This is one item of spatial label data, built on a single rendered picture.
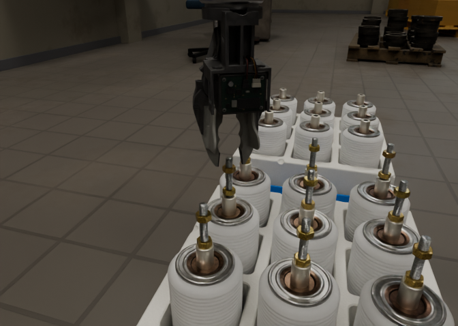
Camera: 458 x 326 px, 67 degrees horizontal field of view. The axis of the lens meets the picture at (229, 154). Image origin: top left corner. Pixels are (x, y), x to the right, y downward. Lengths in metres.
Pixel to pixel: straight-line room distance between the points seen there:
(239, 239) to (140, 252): 0.40
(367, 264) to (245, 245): 0.17
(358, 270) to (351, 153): 0.40
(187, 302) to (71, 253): 0.53
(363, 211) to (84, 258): 0.62
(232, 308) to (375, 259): 0.20
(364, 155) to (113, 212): 0.69
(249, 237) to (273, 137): 0.41
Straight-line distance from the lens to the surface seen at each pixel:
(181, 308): 0.47
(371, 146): 0.88
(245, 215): 0.54
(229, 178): 0.51
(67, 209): 1.11
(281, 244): 0.52
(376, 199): 0.62
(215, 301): 0.44
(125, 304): 0.78
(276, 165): 0.88
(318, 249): 0.51
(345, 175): 0.88
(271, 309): 0.43
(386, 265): 0.52
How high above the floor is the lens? 0.56
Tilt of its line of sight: 25 degrees down
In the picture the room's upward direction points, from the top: straight up
